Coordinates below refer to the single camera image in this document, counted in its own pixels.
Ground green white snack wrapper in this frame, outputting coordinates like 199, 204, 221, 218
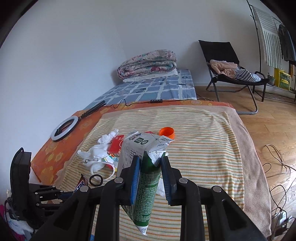
117, 131, 173, 235

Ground white plastic bag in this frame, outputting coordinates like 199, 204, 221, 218
77, 144, 119, 181

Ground white knit cloth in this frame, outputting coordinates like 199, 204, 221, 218
6, 212, 34, 235

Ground red medicine box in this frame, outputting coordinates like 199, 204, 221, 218
108, 135, 125, 156

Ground striped yellow towel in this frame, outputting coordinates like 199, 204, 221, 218
60, 106, 244, 240

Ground orange floral bedsheet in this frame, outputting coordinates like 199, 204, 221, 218
31, 100, 233, 185

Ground crumpled white tissue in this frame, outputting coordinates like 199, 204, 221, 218
97, 129, 119, 145

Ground orange plastic cap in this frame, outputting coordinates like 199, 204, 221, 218
159, 126, 175, 139

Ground candy bar wrapper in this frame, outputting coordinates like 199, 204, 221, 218
73, 174, 88, 193

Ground beige blanket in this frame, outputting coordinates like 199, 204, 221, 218
101, 102, 271, 237

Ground blue checkered mattress sheet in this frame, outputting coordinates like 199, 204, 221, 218
85, 69, 197, 110

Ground white folded sheet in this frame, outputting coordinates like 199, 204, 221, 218
123, 68, 178, 83

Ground folded floral quilt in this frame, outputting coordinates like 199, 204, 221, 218
117, 49, 177, 80

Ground pink clothes on chair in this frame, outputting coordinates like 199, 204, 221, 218
209, 60, 238, 79

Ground striped shirt on chair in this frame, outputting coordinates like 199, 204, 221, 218
234, 69, 261, 83

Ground black folding chair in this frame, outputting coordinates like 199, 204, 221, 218
199, 40, 269, 115

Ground yellow crate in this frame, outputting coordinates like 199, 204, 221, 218
274, 68, 291, 91

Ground black clothes rack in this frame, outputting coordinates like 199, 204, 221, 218
247, 2, 295, 94

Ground dark hanging jacket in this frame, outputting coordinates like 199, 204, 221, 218
278, 24, 295, 62

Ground green striped hanging towel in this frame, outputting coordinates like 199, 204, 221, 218
252, 6, 282, 69

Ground white ring light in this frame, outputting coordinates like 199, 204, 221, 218
51, 115, 80, 142

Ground black ring light stand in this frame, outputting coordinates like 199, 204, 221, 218
79, 100, 106, 119

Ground black cable with remote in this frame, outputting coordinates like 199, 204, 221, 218
105, 98, 209, 109

